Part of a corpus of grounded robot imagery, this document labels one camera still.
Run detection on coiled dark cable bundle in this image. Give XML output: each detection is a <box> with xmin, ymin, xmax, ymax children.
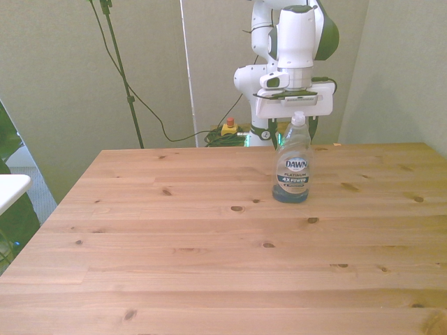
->
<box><xmin>203</xmin><ymin>128</ymin><xmax>251</xmax><ymax>148</ymax></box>

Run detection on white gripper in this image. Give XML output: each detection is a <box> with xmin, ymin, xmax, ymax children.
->
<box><xmin>254</xmin><ymin>81</ymin><xmax>334</xmax><ymax>148</ymax></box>

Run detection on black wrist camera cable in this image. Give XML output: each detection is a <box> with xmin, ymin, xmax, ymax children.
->
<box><xmin>312</xmin><ymin>75</ymin><xmax>339</xmax><ymax>97</ymax></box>

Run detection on yellow emergency stop button box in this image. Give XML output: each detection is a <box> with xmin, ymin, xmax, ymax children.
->
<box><xmin>220</xmin><ymin>117</ymin><xmax>242</xmax><ymax>137</ymax></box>

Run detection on white vertical wall strip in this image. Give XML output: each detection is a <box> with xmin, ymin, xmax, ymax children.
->
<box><xmin>179</xmin><ymin>0</ymin><xmax>200</xmax><ymax>148</ymax></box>

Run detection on black camera stand pole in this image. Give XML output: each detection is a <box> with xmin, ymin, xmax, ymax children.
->
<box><xmin>87</xmin><ymin>0</ymin><xmax>145</xmax><ymax>149</ymax></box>

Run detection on black cable along stand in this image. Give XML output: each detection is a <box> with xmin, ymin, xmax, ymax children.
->
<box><xmin>89</xmin><ymin>0</ymin><xmax>245</xmax><ymax>143</ymax></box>

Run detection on clear Dawn dish soap bottle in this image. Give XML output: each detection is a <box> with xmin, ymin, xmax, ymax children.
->
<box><xmin>271</xmin><ymin>110</ymin><xmax>314</xmax><ymax>205</ymax></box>

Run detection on white side table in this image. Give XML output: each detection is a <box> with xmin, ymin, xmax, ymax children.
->
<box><xmin>0</xmin><ymin>174</ymin><xmax>34</xmax><ymax>216</ymax></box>

